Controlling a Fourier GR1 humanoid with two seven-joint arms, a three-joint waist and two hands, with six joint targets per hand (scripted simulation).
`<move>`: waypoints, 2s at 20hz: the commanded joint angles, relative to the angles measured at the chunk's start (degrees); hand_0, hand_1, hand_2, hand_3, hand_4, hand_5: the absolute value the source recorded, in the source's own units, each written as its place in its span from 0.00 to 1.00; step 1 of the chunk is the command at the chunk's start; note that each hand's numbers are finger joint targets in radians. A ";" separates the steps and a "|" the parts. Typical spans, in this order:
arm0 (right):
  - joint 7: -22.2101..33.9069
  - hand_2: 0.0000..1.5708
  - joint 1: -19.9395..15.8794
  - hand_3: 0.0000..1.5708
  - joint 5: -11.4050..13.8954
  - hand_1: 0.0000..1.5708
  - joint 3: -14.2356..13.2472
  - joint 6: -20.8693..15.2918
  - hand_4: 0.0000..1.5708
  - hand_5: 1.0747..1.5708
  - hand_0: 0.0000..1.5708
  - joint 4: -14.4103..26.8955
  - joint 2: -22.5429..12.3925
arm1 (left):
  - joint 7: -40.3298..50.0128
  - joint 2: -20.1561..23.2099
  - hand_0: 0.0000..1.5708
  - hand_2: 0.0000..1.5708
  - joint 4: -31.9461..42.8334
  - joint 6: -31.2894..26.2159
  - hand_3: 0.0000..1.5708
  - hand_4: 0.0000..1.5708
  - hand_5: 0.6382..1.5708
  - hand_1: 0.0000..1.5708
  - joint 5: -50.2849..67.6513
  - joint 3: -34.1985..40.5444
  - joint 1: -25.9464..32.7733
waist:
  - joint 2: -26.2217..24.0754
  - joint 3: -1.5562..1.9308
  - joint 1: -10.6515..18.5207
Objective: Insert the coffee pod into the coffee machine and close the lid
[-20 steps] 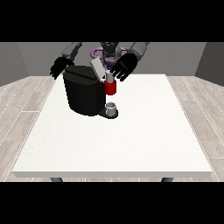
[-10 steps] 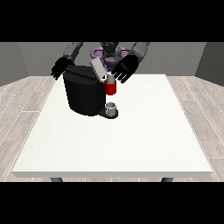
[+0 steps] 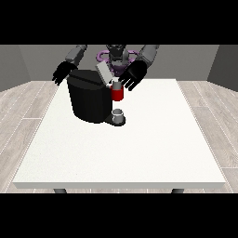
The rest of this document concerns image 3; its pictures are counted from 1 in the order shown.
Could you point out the grey robot trunk purple rings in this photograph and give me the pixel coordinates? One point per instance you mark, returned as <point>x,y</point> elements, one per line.
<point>116,55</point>

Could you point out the pale grey machine lid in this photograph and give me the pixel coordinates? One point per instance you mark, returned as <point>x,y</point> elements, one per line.
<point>103,72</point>

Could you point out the small grey coffee pod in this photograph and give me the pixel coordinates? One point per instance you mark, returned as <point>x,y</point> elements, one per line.
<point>116,83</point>

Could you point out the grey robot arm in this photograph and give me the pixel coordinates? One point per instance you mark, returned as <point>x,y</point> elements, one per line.
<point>148,54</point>
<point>74,55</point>

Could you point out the red pod holder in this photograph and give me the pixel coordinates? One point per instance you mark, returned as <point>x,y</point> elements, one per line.
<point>117,93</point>

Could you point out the black coffee machine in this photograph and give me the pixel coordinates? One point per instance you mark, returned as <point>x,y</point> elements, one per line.
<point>88,97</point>

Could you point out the dark table leg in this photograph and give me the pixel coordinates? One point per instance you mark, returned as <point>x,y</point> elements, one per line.
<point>177,190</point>
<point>60,190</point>

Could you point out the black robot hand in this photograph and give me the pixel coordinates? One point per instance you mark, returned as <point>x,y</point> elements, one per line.
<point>63,72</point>
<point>134,73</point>

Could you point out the small grey cup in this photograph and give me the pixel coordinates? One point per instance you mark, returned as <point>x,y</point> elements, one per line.
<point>118,116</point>

